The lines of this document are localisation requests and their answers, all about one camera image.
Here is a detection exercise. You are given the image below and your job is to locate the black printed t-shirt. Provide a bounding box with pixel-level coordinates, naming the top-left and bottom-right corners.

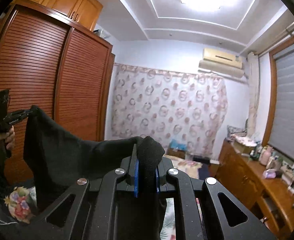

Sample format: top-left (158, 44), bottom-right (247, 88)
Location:
top-left (23, 106), bottom-right (167, 239)

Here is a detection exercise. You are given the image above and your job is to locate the person's left hand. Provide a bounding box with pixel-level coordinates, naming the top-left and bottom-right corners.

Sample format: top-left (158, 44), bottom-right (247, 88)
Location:
top-left (0, 126), bottom-right (16, 153)

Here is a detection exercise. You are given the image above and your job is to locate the blue item behind bed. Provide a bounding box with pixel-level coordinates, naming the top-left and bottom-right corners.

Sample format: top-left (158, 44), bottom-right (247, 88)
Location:
top-left (169, 139), bottom-right (187, 152)

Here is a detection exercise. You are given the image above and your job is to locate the floral bed quilt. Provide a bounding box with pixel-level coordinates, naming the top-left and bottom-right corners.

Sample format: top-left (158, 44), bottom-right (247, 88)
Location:
top-left (164, 154), bottom-right (202, 179)

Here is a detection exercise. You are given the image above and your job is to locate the palm leaf print bedsheet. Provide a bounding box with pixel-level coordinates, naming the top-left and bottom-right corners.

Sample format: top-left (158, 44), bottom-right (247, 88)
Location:
top-left (160, 198), bottom-right (176, 240)

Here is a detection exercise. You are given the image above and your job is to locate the pink circle pattern curtain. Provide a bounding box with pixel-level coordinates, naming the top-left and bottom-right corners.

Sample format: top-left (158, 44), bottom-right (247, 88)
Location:
top-left (111, 63), bottom-right (228, 159)

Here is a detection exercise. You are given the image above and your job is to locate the wooden louvered wardrobe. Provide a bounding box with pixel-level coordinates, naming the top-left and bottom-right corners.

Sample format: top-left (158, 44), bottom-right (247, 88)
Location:
top-left (0, 0), bottom-right (115, 183)

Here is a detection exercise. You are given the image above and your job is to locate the cardboard box on sideboard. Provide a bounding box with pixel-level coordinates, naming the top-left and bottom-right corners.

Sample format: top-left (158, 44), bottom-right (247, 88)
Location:
top-left (233, 140), bottom-right (257, 154)

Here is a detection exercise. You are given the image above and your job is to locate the pink bottle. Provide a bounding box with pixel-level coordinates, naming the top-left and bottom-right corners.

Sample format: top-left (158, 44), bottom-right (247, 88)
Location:
top-left (258, 145), bottom-right (273, 166)

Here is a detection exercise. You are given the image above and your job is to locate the wooden sideboard cabinet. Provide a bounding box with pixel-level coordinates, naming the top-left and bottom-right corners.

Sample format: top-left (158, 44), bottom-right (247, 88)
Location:
top-left (215, 140), bottom-right (294, 239)

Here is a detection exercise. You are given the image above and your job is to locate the grey window roller blind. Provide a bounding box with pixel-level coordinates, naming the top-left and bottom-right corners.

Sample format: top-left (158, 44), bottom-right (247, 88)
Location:
top-left (269, 44), bottom-right (294, 159)

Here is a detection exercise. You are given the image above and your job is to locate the beige tied window curtain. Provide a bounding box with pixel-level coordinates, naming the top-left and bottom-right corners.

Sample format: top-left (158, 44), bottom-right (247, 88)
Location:
top-left (247, 52), bottom-right (260, 137)

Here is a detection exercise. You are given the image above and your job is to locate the beige wall air conditioner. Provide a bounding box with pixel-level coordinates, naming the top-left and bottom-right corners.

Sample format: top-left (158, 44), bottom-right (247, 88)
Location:
top-left (199, 48), bottom-right (245, 78)

